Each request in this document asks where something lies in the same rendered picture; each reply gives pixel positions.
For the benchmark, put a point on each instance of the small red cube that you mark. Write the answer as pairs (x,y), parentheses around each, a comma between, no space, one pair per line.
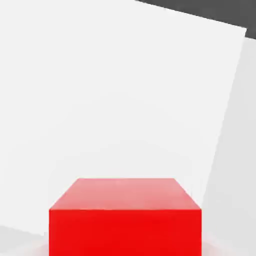
(125,230)

